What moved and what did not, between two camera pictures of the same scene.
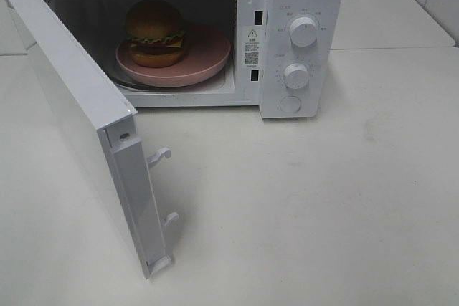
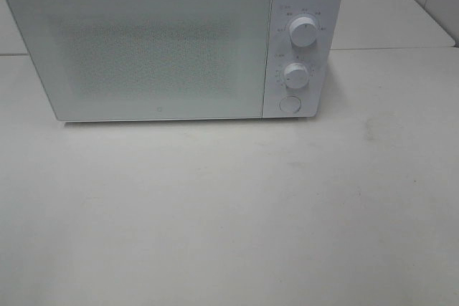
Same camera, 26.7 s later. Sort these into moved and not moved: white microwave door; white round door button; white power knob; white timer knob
Moved: white microwave door
Not moved: white timer knob; white round door button; white power knob
